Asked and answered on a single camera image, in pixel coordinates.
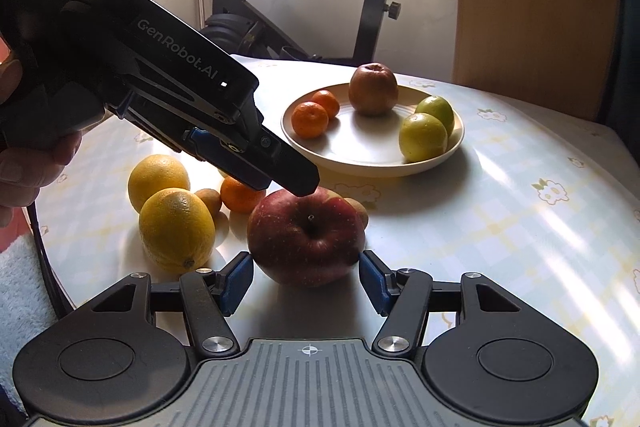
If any dark blue curtain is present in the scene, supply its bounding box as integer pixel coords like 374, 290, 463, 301
617, 0, 640, 152

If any person's left hand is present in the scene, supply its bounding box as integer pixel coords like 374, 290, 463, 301
0, 58, 84, 233

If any wooden board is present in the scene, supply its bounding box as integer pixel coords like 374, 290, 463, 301
452, 0, 626, 122

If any green lime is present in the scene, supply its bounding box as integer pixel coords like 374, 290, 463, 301
398, 112, 448, 164
415, 95, 456, 138

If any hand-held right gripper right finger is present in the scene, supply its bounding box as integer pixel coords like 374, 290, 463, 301
359, 250, 526, 358

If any small orange tangerine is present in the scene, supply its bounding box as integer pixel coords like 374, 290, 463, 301
220, 175, 267, 214
291, 101, 330, 139
311, 89, 341, 118

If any dark red apple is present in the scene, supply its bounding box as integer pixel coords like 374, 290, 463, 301
348, 62, 399, 116

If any brown kiwi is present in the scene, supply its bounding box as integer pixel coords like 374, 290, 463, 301
345, 198, 370, 230
194, 188, 223, 218

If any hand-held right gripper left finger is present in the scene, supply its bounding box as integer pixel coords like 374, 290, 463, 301
75, 251, 255, 358

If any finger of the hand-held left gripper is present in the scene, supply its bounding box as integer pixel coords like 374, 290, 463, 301
182, 127, 271, 190
235, 101, 321, 196

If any cream round plate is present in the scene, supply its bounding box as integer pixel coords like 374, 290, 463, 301
280, 82, 466, 178

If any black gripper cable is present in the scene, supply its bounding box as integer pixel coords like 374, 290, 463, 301
27, 202, 72, 319

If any large red apple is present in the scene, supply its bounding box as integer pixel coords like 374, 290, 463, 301
246, 187, 367, 288

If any yellow orange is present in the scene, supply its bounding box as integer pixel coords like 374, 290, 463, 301
127, 154, 191, 214
138, 188, 217, 274

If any white fluffy cloth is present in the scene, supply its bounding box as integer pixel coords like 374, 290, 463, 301
0, 232, 66, 408

